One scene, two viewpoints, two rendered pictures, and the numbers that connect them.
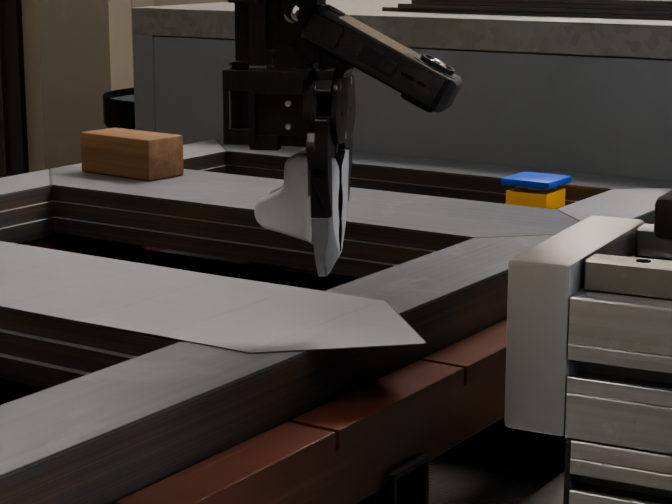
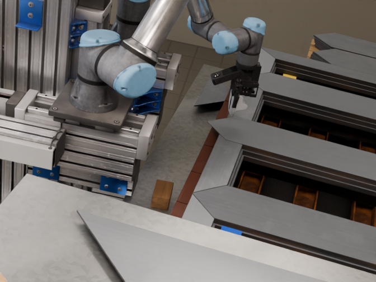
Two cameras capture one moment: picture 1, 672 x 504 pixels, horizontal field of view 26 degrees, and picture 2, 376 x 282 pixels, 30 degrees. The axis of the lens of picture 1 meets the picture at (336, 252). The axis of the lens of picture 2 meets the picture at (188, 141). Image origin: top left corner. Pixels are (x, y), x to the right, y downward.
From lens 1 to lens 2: 3.29 m
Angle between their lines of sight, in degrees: 130
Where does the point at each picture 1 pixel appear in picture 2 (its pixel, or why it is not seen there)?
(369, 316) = (224, 131)
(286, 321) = (238, 128)
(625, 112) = not seen: hidden behind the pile
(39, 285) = (304, 144)
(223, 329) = (248, 125)
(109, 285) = (290, 145)
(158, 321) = (263, 127)
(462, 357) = (206, 148)
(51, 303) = (292, 135)
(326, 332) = (228, 124)
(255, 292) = (255, 142)
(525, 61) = not seen: hidden behind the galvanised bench
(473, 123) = not seen: outside the picture
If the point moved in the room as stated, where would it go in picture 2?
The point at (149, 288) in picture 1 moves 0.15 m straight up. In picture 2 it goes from (280, 144) to (290, 107)
